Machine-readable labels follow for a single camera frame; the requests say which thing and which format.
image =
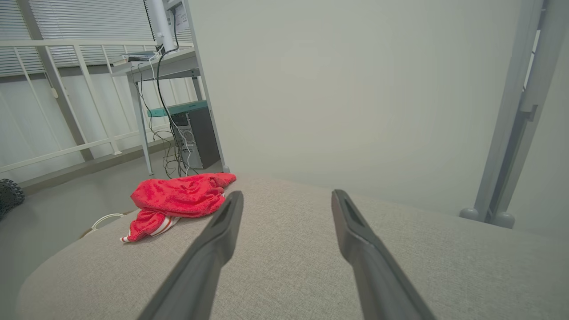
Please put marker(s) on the white metal railing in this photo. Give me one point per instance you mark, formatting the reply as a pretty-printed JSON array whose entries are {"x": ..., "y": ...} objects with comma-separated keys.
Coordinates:
[{"x": 44, "y": 43}]

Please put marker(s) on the grey partition post with foot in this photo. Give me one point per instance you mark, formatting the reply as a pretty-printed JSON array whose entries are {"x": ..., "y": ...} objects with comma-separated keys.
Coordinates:
[
  {"x": 529, "y": 111},
  {"x": 502, "y": 133}
]

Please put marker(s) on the white laundry basket brown rim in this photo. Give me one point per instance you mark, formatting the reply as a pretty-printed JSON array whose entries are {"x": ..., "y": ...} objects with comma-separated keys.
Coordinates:
[{"x": 106, "y": 215}]

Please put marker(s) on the white monitor stand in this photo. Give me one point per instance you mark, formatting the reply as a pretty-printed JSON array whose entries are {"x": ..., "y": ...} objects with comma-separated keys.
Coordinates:
[{"x": 162, "y": 26}]

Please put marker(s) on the red Bulls basketball jersey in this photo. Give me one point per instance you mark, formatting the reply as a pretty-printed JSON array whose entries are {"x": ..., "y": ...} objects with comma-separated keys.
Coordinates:
[{"x": 178, "y": 195}]

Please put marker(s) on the grey white desk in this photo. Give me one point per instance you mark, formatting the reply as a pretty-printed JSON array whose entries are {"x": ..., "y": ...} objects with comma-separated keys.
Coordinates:
[{"x": 178, "y": 64}]

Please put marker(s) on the grey slanted partition end post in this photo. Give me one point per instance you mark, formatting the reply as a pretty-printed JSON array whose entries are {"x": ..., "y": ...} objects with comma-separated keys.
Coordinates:
[{"x": 206, "y": 89}]

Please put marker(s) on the black rugged wheel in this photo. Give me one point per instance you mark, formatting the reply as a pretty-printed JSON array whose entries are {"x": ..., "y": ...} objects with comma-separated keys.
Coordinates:
[{"x": 9, "y": 195}]

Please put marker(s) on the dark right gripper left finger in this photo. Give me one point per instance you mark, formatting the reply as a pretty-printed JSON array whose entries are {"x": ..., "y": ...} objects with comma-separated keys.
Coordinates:
[{"x": 200, "y": 275}]

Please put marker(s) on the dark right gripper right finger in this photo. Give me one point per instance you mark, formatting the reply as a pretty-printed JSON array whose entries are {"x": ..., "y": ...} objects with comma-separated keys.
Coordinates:
[{"x": 378, "y": 284}]

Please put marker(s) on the grey book stack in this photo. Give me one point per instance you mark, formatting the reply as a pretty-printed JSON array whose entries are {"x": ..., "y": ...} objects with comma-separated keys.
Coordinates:
[{"x": 138, "y": 57}]

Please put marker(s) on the white window blinds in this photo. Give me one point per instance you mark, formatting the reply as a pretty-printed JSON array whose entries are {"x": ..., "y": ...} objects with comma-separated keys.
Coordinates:
[{"x": 89, "y": 22}]

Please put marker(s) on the black computer tower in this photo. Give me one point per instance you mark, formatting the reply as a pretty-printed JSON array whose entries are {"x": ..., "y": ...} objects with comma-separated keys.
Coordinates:
[{"x": 204, "y": 138}]

